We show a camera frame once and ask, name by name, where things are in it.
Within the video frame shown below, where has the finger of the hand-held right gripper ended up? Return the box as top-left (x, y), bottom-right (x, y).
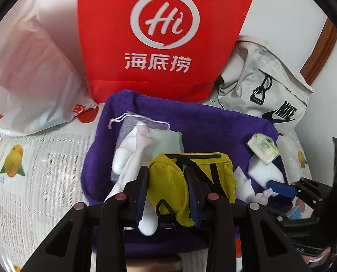
top-left (270, 208), bottom-right (318, 231)
top-left (266, 178), bottom-right (333, 205)

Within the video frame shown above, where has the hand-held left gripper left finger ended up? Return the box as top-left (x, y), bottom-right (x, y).
top-left (21, 165), bottom-right (150, 272)

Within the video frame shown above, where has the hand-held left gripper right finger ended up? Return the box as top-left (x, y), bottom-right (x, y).
top-left (183, 166), bottom-right (311, 272)

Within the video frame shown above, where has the white sponge block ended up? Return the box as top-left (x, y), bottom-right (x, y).
top-left (249, 159), bottom-right (285, 183)

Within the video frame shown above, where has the white tissue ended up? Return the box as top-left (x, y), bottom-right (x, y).
top-left (233, 168), bottom-right (272, 205)

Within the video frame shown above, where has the yellow pouch with black straps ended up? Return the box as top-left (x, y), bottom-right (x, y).
top-left (148, 152), bottom-right (237, 227)

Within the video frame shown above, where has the small green tissue pack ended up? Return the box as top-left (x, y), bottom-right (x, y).
top-left (247, 133), bottom-right (281, 165)

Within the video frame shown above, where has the light green cloth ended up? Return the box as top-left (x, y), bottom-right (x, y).
top-left (147, 129), bottom-right (184, 155)

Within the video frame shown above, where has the white mesh drawstring pouch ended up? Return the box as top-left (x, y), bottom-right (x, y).
top-left (108, 113), bottom-right (170, 154)

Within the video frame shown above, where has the blue tissue pack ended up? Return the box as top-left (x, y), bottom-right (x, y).
top-left (289, 204), bottom-right (308, 220)

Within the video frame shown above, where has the person's leg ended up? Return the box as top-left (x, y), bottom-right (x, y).
top-left (126, 256), bottom-right (184, 272)

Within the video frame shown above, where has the purple towel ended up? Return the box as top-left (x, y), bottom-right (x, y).
top-left (81, 89), bottom-right (288, 257)

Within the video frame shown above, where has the fruit print tablecloth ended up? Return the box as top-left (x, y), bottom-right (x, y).
top-left (0, 102), bottom-right (313, 272)

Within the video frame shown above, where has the grey waist bag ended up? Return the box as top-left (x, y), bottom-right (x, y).
top-left (216, 35), bottom-right (314, 132)

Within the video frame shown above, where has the red paper bag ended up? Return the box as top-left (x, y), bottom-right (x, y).
top-left (77, 0), bottom-right (259, 104)

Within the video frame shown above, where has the white plastic shopping bag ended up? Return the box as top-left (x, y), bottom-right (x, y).
top-left (0, 14), bottom-right (99, 135)

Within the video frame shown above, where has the brown wooden door frame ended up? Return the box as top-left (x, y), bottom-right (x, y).
top-left (301, 17), bottom-right (337, 85)

